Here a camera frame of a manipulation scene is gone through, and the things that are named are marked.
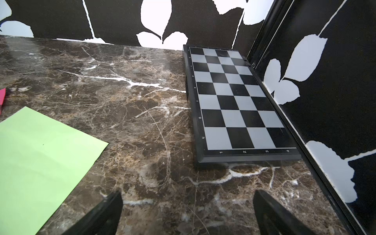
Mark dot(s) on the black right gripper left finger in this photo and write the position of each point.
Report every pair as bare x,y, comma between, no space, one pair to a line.
103,219

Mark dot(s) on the black white chessboard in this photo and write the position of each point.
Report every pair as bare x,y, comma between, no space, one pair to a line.
233,119

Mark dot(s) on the pink paper sheet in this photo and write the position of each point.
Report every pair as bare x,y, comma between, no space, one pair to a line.
2,98

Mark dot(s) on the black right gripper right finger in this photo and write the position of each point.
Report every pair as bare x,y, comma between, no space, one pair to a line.
274,219

